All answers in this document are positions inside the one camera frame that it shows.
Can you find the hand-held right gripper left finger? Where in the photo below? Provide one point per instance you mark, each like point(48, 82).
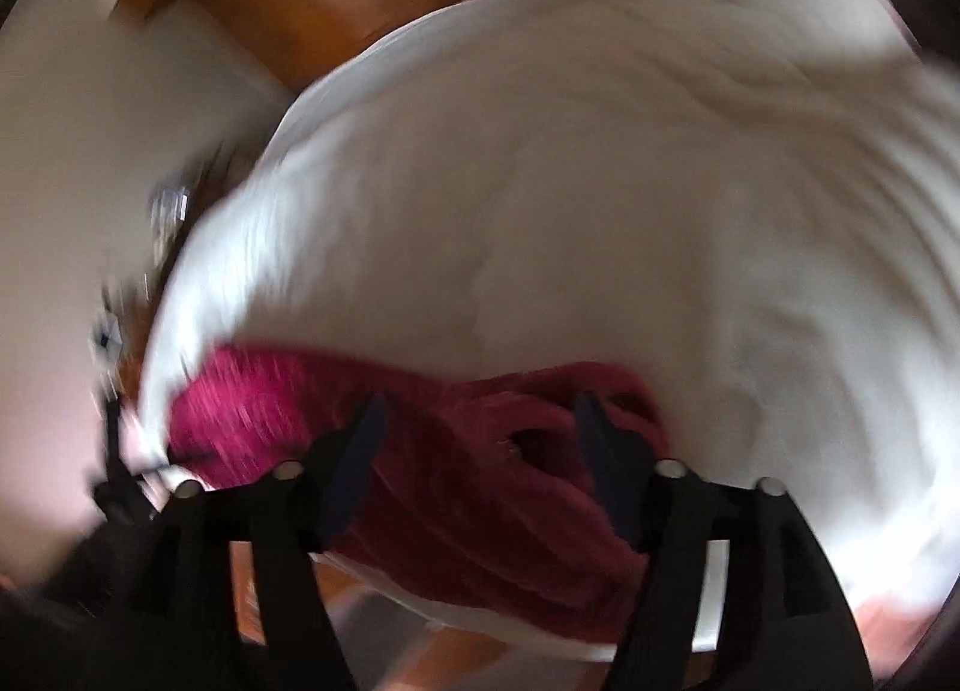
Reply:
point(352, 466)

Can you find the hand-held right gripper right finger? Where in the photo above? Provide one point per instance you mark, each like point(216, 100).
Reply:
point(604, 466)

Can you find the red fluffy towel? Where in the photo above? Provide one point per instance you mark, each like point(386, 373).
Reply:
point(457, 488)

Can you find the white blanket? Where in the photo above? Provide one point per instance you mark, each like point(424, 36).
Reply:
point(600, 211)

